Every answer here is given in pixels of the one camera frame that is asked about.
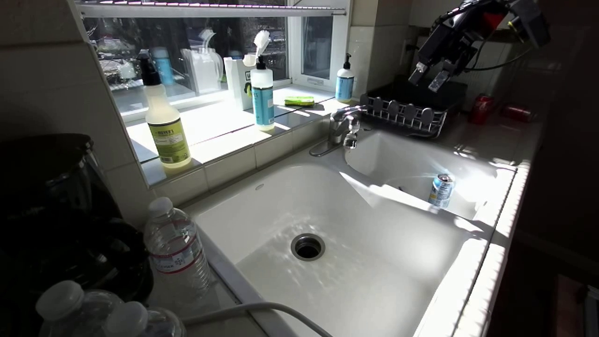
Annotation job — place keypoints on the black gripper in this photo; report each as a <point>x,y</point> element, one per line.
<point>465,33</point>

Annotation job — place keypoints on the chrome faucet spout and base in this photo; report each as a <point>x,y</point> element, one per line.
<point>342,133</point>

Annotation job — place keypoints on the red object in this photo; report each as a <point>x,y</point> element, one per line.
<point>482,106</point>
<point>518,112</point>

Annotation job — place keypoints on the blue pump bottle black cap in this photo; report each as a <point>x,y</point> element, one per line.
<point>346,84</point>

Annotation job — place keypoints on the blue and white drink can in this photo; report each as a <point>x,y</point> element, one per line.
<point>443,189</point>

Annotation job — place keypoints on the green sponge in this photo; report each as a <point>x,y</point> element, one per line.
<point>301,101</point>

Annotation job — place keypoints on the blue label pump soap bottle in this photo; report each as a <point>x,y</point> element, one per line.
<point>263,99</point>

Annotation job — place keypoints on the white dish brush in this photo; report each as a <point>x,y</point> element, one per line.
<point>263,39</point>

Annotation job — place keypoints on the white container green label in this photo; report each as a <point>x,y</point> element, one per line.
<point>235,80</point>

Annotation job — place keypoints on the white double basin sink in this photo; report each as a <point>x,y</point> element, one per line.
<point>376,280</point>

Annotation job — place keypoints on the white plastic jug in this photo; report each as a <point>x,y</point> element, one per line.
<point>203,65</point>

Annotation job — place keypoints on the small blue bottle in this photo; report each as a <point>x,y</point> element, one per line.
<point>164,67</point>

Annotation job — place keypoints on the yellow-green dish soap bottle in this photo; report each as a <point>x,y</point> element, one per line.
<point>170,136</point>

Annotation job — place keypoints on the clear plastic water bottle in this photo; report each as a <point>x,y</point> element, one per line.
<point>63,305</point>
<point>179,249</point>
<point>134,320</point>

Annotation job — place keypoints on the black coffee maker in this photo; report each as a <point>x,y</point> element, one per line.
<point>50,206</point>

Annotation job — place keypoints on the white window frame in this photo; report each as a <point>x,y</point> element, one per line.
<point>207,9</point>

